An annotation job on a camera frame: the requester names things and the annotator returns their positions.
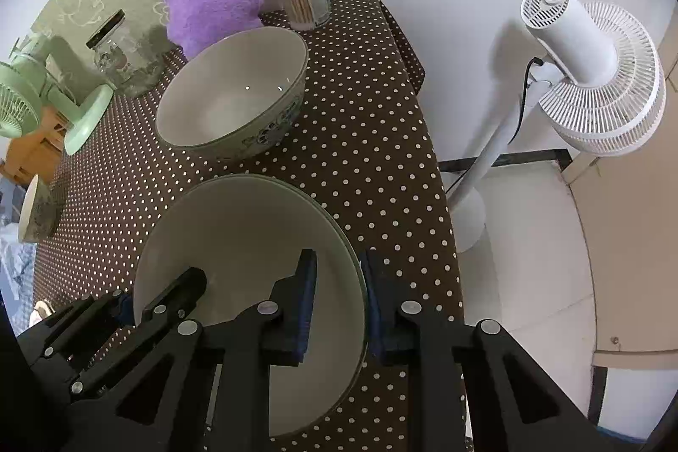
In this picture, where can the green floral ceramic bowl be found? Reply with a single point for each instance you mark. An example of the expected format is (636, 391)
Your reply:
(238, 229)
(228, 113)
(42, 213)

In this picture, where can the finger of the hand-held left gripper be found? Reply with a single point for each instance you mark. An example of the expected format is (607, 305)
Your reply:
(175, 293)
(79, 325)

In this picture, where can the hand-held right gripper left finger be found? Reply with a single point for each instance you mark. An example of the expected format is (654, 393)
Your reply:
(307, 303)

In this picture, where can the white floor fan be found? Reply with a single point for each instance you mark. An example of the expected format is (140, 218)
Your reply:
(582, 39)

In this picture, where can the glass jar with dark lid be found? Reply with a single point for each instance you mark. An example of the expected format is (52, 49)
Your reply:
(119, 60)

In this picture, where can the wooden headboard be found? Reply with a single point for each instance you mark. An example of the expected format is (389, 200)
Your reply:
(29, 155)

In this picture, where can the brown polka dot tablecloth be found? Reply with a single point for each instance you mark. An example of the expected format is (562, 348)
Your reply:
(344, 139)

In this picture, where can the green desk fan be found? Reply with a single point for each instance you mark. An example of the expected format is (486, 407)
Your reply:
(87, 118)

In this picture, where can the cotton swab container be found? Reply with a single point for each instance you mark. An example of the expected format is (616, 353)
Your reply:
(304, 7)

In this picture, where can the beige door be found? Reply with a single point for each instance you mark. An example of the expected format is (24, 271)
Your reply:
(635, 245)

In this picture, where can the blue checked printed blanket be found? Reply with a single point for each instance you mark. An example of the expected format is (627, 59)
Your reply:
(11, 266)

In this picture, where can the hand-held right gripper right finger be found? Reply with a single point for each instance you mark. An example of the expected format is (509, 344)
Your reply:
(373, 309)

